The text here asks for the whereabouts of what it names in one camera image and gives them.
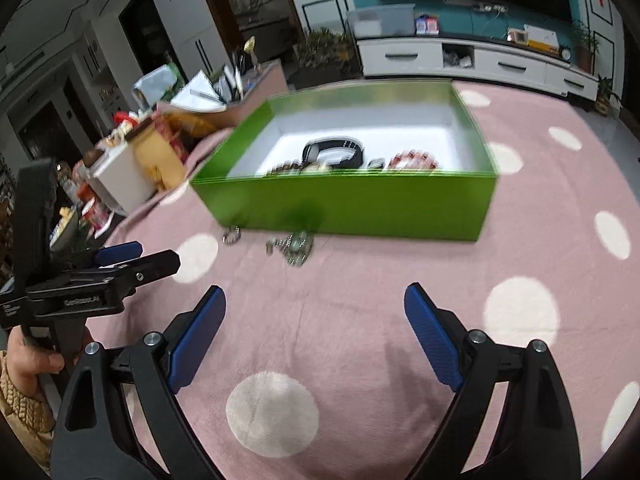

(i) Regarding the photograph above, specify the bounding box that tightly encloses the red and peach bead bracelet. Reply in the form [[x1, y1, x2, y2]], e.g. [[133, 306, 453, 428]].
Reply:
[[387, 148, 442, 172]]

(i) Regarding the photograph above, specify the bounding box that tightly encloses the brown wooden bead bracelet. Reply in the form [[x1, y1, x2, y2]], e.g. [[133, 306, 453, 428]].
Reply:
[[263, 158, 304, 176]]

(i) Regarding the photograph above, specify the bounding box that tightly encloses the black wrist watch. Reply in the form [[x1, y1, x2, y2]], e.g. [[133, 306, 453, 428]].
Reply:
[[302, 138, 363, 170]]

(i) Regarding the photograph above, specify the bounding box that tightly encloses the person left hand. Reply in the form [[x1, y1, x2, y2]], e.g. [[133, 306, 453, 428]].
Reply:
[[6, 326, 65, 402]]

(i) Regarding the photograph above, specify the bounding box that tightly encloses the white box container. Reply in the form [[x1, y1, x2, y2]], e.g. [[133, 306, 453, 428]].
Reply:
[[89, 143, 156, 216]]

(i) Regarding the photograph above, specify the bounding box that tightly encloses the yellow lidded jar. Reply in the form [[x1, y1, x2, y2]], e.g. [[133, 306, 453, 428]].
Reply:
[[125, 117, 186, 192]]

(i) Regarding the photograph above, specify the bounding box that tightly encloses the pink polka dot blanket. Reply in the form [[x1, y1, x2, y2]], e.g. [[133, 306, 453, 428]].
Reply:
[[90, 84, 639, 479]]

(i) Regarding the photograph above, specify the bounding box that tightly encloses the green cardboard box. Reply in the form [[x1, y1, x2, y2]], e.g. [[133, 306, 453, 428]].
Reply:
[[191, 80, 498, 240]]

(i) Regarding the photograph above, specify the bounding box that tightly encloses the pink storage box with pens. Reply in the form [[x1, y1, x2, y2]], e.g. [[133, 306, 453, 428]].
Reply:
[[156, 60, 288, 129]]

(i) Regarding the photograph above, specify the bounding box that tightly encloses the white TV cabinet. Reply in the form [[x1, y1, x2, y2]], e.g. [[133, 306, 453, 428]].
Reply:
[[357, 37, 599, 102]]

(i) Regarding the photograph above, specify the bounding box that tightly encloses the potted green plant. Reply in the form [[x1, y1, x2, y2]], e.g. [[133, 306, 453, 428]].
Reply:
[[288, 27, 359, 90]]

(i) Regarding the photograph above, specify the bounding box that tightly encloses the clear plastic storage bin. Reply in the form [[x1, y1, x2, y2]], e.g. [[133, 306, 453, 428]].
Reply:
[[347, 4, 416, 39]]

